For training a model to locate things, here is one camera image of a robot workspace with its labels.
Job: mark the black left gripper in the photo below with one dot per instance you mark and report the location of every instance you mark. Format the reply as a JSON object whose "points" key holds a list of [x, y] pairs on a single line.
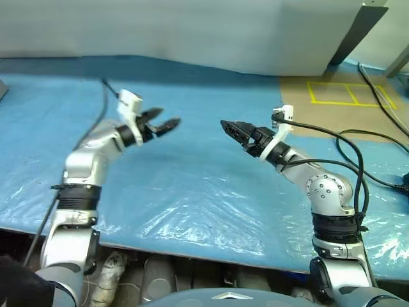
{"points": [[147, 129]]}

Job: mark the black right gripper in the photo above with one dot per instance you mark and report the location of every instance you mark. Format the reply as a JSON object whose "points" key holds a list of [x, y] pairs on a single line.
{"points": [[260, 140]]}

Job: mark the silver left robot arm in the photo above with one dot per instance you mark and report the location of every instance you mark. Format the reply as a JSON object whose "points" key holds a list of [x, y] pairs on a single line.
{"points": [[86, 160]]}

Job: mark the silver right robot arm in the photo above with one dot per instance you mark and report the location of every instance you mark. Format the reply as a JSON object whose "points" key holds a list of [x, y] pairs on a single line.
{"points": [[329, 192]]}

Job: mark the brown cardboard sheet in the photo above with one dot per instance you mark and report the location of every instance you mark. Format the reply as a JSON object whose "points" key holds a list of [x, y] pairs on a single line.
{"points": [[297, 112]]}

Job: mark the blue plastic table cover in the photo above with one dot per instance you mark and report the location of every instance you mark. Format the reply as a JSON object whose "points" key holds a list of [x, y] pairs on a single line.
{"points": [[191, 179]]}

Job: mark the white backdrop board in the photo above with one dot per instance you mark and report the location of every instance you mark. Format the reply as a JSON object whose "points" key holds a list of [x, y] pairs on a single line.
{"points": [[159, 28]]}

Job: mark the yellow tape rectangle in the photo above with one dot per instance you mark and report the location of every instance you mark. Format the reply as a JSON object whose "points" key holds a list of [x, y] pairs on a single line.
{"points": [[335, 103]]}

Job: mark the dark leaning panel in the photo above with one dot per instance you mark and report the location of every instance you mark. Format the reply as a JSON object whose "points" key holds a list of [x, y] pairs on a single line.
{"points": [[361, 35]]}

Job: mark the grey rounded cylinder shape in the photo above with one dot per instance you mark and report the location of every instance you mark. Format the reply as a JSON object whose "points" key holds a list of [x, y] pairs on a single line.
{"points": [[158, 278]]}

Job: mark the white wrapped rounded shape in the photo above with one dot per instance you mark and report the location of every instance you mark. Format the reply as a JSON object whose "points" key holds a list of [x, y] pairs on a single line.
{"points": [[110, 275]]}

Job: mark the grey robot torso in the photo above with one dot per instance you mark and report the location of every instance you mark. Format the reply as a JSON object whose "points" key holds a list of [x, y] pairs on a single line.
{"points": [[223, 299]]}

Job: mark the black power adapter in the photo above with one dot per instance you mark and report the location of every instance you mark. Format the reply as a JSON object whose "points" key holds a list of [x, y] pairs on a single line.
{"points": [[405, 184]]}

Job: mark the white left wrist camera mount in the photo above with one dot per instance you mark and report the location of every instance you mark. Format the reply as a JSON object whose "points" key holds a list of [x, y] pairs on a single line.
{"points": [[128, 102]]}

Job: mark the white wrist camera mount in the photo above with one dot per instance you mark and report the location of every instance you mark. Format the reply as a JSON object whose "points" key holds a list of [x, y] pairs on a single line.
{"points": [[287, 113], [128, 102]]}

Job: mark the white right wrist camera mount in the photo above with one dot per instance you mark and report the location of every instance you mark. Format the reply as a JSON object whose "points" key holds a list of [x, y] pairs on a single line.
{"points": [[287, 113]]}

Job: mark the grey aluminium post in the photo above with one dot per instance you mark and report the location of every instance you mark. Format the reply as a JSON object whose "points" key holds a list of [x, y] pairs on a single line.
{"points": [[399, 62]]}

